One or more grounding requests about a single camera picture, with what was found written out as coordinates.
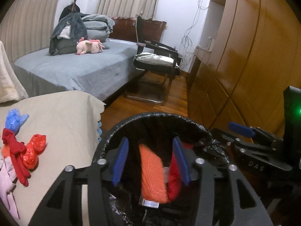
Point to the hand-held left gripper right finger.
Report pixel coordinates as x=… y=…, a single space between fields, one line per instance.
x=181 y=160

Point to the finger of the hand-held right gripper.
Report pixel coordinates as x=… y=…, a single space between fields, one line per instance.
x=256 y=160
x=242 y=129

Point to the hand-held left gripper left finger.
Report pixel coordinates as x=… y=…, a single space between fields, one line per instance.
x=121 y=162

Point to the black plastic bin liner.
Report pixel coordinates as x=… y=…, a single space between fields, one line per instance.
x=212 y=146

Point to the black trash bin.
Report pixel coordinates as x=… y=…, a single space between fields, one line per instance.
x=150 y=116

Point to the red sock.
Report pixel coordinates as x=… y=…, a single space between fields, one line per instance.
x=16 y=150

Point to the orange foam net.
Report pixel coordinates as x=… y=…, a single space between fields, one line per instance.
x=4 y=151
x=151 y=169

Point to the red fabric piece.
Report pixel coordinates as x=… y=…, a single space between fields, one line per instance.
x=174 y=186

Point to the wooden wardrobe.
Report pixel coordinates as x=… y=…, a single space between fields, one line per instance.
x=247 y=63

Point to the beige tablecloth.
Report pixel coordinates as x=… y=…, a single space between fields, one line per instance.
x=65 y=122

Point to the red plastic bag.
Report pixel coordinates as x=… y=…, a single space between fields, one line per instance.
x=35 y=146

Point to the wooden desk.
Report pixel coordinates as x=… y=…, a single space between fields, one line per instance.
x=201 y=51

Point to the bed with grey sheet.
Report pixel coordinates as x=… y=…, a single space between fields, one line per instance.
x=82 y=68

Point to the silver cushion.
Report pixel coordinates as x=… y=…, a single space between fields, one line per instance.
x=152 y=58

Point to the blue plastic bag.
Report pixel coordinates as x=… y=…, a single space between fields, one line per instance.
x=14 y=121

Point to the pink cloth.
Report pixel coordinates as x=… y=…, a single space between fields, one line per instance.
x=7 y=181

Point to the pink plush toy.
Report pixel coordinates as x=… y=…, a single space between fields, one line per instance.
x=90 y=47

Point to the dark green pillow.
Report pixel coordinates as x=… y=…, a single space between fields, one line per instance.
x=67 y=47

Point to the black metal chair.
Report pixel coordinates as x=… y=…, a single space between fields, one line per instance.
x=143 y=33

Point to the wooden headboard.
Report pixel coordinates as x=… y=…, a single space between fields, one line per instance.
x=124 y=28

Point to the grey folded duvet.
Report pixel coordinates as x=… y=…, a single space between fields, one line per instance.
x=98 y=26

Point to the cream quilted blanket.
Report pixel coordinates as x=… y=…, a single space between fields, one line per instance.
x=9 y=80

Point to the white folded cloth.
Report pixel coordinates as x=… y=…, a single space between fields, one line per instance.
x=64 y=33

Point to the dark grey fleece blanket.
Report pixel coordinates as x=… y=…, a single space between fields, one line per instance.
x=73 y=26

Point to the black hanging garment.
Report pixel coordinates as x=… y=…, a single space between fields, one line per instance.
x=64 y=14

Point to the wooden coat rack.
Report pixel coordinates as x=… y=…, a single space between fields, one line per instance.
x=75 y=2

